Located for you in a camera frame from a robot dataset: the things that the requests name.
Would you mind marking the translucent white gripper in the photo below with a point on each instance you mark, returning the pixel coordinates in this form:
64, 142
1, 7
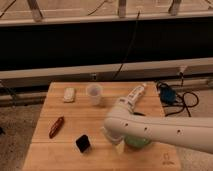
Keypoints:
117, 144

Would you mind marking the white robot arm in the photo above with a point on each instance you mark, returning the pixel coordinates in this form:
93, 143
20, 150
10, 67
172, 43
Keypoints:
190, 132

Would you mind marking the black eraser block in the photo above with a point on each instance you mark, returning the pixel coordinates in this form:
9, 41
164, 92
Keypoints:
83, 143

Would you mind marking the green round plate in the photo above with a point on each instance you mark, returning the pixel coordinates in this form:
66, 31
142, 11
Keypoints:
136, 142

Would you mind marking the wooden board table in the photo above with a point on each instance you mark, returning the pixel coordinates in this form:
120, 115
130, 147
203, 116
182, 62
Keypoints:
81, 118

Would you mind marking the white plastic bottle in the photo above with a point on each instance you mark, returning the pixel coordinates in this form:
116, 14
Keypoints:
135, 94

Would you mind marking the clear plastic cup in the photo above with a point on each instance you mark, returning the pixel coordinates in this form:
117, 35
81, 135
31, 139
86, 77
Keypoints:
94, 93

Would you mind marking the brown oblong case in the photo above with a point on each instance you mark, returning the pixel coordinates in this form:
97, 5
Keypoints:
56, 127

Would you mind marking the blue device on floor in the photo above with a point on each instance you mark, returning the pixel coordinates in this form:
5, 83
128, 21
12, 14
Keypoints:
167, 95

